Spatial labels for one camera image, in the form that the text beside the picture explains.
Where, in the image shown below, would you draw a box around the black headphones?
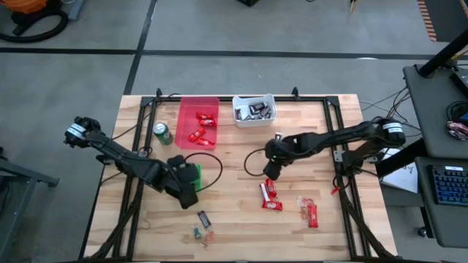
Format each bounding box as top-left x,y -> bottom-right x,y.
445,100 -> 468,124

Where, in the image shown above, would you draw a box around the black backlit keyboard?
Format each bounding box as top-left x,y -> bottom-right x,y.
431,164 -> 468,207

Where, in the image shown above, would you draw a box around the black diagonal desk leg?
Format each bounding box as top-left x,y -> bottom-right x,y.
375,137 -> 429,179

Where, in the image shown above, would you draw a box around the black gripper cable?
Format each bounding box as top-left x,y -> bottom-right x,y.
182,152 -> 224,194
243,147 -> 270,178

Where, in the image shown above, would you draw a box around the pink-red translucent plastic basket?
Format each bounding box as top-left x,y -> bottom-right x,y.
174,96 -> 221,151

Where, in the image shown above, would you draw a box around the black floor cables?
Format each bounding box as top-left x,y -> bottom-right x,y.
360,85 -> 423,147

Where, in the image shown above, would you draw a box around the grey metal table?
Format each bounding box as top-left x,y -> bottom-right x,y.
0,145 -> 61,263

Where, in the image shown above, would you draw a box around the grey metal desk frame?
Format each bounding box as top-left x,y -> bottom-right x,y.
67,0 -> 87,21

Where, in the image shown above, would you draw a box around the black laptop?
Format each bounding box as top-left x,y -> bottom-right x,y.
448,66 -> 468,99

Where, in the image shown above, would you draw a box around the white plastic basket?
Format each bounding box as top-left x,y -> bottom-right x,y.
232,93 -> 278,129

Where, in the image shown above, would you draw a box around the green soda can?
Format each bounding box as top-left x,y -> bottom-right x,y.
152,122 -> 175,146

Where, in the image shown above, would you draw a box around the pink patterned cloth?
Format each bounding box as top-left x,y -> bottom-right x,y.
445,121 -> 468,142

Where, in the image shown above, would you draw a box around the dark grey desk top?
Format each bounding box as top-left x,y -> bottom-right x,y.
415,156 -> 468,250
402,64 -> 468,160

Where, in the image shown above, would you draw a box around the black floor mat orange edge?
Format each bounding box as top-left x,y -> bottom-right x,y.
416,0 -> 468,43

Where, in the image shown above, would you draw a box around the black aluminium table frame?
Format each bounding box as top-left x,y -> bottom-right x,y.
84,87 -> 398,263

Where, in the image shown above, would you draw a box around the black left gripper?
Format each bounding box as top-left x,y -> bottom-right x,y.
160,155 -> 200,210

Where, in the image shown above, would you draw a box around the black stand pole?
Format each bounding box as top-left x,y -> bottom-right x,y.
418,28 -> 468,78

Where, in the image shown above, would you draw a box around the red and white KitKat bar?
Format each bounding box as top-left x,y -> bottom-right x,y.
258,182 -> 273,203

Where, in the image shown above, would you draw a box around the orange shop vacuum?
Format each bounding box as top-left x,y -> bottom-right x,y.
0,9 -> 69,44
0,0 -> 48,15

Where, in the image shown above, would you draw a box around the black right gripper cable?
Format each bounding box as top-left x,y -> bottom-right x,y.
243,147 -> 270,178

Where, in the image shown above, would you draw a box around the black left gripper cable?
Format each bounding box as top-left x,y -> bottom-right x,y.
182,152 -> 224,194

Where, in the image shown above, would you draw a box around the white paper sheet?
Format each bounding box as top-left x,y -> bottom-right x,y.
380,148 -> 419,194

